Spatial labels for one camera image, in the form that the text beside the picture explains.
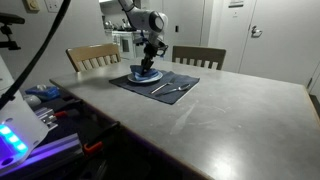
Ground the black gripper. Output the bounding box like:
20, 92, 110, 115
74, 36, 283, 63
141, 43, 168, 74

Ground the blue towel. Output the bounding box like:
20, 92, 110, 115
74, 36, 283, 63
130, 65, 159, 81

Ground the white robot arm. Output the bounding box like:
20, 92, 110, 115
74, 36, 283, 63
118, 0, 168, 75

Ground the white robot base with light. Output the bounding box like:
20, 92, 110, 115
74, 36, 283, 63
0, 54, 50, 174

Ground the silver fork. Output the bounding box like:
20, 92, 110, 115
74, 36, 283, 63
150, 82, 174, 94

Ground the white kitchen stove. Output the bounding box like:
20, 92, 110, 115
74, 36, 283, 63
112, 19, 138, 59

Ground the dark blue placemat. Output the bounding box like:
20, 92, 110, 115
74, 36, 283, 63
110, 70, 200, 105

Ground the silver spoon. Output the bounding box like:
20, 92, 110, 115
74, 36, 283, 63
155, 84, 191, 97

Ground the light wooden chair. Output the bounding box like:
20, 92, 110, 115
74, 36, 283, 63
66, 43, 121, 72

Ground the dark wooden chair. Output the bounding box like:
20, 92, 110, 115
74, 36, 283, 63
172, 46, 226, 70

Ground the orange black clamp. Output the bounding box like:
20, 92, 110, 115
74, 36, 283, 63
83, 121, 120, 156

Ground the blue box on shelf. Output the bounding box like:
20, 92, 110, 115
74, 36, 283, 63
25, 85, 60, 101

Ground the beige thermostat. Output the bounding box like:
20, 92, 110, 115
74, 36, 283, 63
23, 0, 40, 13

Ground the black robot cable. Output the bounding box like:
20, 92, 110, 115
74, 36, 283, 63
0, 0, 72, 110

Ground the silver door handle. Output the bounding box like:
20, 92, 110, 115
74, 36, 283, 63
251, 26, 263, 38

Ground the black camera on mount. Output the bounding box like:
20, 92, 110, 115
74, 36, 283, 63
0, 13, 25, 50

